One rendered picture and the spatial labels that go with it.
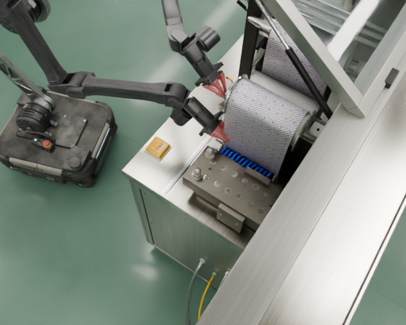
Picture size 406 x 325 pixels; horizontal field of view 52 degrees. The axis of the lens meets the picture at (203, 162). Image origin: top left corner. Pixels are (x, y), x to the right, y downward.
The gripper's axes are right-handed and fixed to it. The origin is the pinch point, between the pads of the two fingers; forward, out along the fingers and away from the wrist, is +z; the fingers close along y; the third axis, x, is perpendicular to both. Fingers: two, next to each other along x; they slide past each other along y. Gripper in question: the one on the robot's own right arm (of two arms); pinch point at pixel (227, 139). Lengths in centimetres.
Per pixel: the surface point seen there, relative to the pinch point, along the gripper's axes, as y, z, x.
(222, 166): 8.2, 5.2, -2.2
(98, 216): 28, -5, -125
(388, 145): -1, 22, 54
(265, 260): 50, 3, 68
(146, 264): 35, 31, -105
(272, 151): 0.3, 11.0, 16.0
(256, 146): 0.3, 7.0, 10.7
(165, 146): 8.5, -13.0, -23.7
